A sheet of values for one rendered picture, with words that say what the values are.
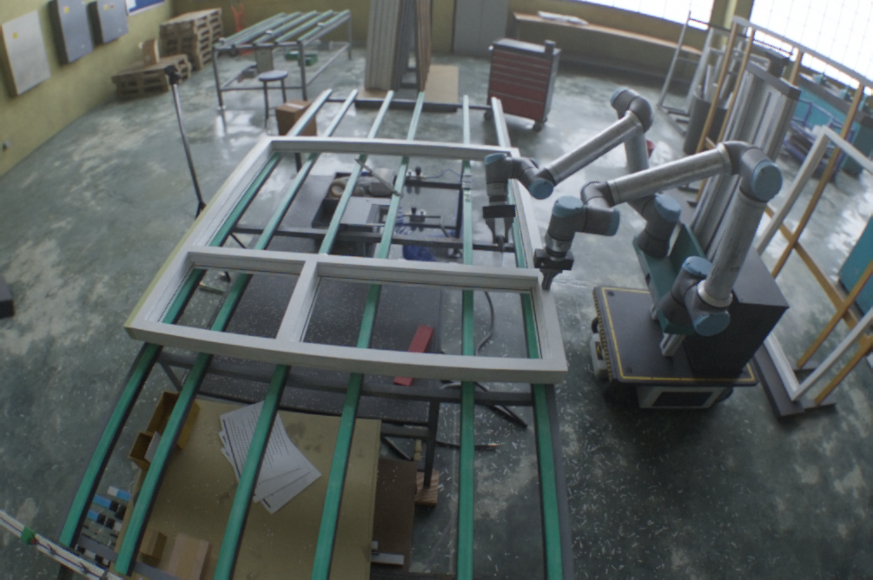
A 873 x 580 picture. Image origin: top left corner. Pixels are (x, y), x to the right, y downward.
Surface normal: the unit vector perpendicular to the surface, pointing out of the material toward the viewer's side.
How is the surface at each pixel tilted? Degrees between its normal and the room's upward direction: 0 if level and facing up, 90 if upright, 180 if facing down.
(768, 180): 82
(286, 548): 0
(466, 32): 90
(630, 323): 0
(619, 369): 0
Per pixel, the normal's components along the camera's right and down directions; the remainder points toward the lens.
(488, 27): -0.05, 0.63
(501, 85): -0.41, 0.56
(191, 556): 0.05, -0.77
